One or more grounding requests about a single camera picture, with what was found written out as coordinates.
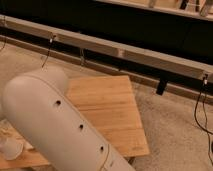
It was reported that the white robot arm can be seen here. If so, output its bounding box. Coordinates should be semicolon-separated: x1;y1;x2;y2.
1;66;135;171

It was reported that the metal rail frame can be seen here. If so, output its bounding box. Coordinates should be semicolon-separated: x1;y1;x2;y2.
0;14;213;97

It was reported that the white ceramic cup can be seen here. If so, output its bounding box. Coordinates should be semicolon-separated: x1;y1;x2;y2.
0;134;24;161

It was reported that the black cable left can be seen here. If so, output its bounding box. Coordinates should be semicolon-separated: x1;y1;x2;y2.
40;34;56;69

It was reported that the black cable right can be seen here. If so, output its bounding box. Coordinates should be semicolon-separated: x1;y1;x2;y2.
194;74;213;158

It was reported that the black cable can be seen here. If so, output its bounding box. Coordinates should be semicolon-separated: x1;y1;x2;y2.
40;34;56;69
194;74;213;158

